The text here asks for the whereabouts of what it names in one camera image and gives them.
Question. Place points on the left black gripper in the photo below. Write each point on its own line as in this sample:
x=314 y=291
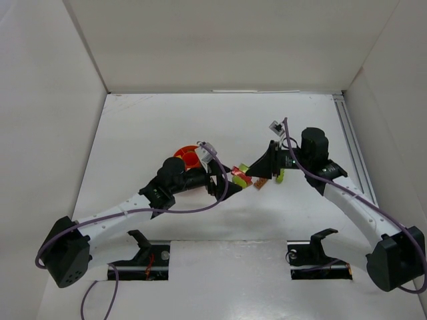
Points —
x=213 y=180

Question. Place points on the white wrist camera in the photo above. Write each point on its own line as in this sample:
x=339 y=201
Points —
x=205 y=153
x=277 y=128

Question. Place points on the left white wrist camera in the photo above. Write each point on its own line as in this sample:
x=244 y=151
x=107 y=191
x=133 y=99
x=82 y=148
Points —
x=205 y=153

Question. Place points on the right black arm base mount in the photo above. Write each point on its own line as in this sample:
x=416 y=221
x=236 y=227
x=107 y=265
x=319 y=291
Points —
x=308 y=260

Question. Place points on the aluminium rail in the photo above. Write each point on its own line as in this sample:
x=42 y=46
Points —
x=362 y=178

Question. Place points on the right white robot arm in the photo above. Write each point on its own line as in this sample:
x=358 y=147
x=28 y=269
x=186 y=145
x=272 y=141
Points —
x=394 y=254

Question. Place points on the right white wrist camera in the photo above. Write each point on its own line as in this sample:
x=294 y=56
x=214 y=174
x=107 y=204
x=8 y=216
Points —
x=277 y=128

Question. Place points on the orange round divided container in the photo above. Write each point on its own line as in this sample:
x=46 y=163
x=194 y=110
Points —
x=189 y=157

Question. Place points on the brown upside-down lego plate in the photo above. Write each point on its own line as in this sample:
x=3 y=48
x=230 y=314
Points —
x=260 y=183

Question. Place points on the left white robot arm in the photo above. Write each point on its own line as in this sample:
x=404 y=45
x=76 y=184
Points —
x=71 y=248

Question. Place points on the lime green long lego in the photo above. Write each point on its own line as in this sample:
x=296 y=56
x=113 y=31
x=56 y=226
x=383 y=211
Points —
x=280 y=176

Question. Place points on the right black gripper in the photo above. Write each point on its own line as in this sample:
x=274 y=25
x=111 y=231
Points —
x=273 y=160

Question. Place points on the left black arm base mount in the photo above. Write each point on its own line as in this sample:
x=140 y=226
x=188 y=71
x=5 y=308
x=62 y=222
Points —
x=149 y=263

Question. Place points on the red and lime lego stack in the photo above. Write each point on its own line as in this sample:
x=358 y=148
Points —
x=239 y=176

